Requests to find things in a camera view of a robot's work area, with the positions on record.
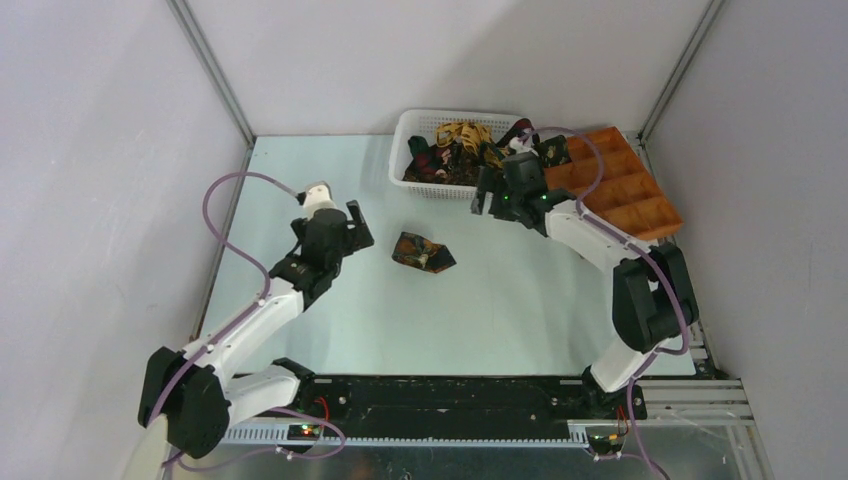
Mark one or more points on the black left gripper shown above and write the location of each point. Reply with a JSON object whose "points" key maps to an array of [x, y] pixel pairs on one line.
{"points": [[356, 237]]}

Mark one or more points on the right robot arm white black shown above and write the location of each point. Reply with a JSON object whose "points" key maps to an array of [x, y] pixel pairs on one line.
{"points": [[652, 302]]}

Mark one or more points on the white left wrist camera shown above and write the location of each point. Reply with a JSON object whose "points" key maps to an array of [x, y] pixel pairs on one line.
{"points": [[315, 197]]}

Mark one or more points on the red navy striped tie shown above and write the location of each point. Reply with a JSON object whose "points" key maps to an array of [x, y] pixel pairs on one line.
{"points": [[520, 126]]}

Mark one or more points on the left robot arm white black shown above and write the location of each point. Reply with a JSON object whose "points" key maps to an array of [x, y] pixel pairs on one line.
{"points": [[197, 390]]}

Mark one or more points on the brown dark patterned tie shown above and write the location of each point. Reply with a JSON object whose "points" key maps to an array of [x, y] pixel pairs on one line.
{"points": [[442, 167]]}

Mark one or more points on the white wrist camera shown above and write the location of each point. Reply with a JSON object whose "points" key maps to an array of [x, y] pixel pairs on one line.
{"points": [[315, 197], [522, 143]]}

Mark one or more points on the rolled dark patterned tie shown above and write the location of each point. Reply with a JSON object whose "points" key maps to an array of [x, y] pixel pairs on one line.
{"points": [[553, 152]]}

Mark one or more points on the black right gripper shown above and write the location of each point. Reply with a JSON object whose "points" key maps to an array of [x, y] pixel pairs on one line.
{"points": [[493, 180]]}

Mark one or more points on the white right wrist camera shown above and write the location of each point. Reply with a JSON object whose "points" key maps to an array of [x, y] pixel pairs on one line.
{"points": [[522, 143]]}

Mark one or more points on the dark floral patterned tie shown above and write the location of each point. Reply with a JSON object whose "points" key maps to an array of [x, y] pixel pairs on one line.
{"points": [[417, 252]]}

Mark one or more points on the orange compartment tray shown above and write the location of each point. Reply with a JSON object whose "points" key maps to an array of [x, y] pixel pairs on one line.
{"points": [[627, 196]]}

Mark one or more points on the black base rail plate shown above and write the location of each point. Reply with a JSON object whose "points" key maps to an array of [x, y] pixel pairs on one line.
{"points": [[462, 407]]}

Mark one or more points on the white plastic mesh basket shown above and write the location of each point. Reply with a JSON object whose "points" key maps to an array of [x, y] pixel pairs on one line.
{"points": [[423, 122]]}

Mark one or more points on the green navy plaid tie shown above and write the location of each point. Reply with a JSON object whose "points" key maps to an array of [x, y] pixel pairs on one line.
{"points": [[418, 144]]}

